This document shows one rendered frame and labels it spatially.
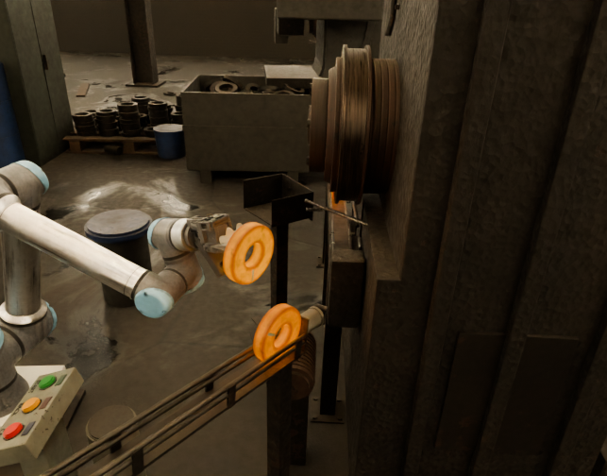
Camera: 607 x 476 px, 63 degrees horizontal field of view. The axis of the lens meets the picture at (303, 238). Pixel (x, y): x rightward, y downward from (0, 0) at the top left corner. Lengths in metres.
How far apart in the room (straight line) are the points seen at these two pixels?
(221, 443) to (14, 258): 0.95
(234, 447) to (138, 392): 0.50
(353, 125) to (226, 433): 1.24
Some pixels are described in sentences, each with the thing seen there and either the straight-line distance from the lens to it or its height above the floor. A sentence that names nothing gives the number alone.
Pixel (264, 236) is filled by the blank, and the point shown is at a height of 0.94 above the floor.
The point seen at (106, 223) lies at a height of 0.43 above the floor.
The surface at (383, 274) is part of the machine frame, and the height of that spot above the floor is 0.87.
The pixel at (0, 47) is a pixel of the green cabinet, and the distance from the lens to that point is 4.82.
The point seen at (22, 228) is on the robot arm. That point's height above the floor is 0.90.
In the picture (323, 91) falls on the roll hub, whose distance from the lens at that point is 1.46.
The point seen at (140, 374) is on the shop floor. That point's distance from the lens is 2.30.
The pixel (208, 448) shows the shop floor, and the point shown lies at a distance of 1.97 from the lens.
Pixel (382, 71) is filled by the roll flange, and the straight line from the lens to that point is 1.44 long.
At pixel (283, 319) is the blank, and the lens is 1.25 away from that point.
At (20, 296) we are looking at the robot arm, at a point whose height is 0.54.
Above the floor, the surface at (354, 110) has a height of 1.21.
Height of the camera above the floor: 1.50
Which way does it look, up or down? 27 degrees down
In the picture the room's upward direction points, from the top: 2 degrees clockwise
